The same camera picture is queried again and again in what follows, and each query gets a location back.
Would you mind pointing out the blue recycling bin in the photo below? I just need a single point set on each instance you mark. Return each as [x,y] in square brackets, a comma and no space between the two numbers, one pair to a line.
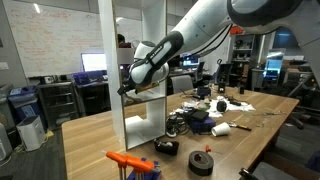
[25,102]

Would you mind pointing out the black round speaker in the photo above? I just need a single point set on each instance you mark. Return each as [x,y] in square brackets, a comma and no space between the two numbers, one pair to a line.
[221,106]

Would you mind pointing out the white wooden shelf unit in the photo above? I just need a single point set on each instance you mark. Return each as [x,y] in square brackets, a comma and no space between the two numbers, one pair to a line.
[137,118]

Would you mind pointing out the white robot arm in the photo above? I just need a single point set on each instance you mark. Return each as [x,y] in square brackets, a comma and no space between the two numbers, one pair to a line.
[207,17]

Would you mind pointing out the white air purifier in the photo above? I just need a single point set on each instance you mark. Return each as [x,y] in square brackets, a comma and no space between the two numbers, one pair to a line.
[31,132]

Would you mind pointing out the grey office chair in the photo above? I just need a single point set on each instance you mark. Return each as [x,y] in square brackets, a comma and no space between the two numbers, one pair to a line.
[181,83]

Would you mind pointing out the white paper cup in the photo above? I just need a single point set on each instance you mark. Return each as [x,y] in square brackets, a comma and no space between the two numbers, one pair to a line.
[221,129]

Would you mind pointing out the black duct tape roll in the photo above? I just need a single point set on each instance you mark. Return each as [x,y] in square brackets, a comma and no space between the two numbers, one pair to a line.
[201,163]

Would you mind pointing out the computer monitor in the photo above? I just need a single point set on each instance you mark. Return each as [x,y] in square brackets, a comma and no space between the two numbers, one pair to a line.
[93,61]

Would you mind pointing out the wrist camera orange mount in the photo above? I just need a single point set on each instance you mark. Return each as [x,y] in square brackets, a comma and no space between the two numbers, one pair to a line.
[141,89]

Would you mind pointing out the black power adapter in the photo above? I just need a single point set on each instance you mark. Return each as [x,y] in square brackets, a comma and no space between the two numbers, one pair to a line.
[199,115]

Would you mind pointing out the long orange T-handle key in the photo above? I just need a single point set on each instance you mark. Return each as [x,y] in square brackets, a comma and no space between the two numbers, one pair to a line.
[121,161]

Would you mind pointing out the blue hex key holder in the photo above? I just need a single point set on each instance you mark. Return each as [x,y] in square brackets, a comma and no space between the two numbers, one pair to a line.
[143,169]

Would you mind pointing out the blue box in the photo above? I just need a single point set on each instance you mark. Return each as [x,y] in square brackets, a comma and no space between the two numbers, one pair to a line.
[201,127]

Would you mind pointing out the black drawer cabinet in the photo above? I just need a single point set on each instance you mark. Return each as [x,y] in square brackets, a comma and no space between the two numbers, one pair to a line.
[58,102]

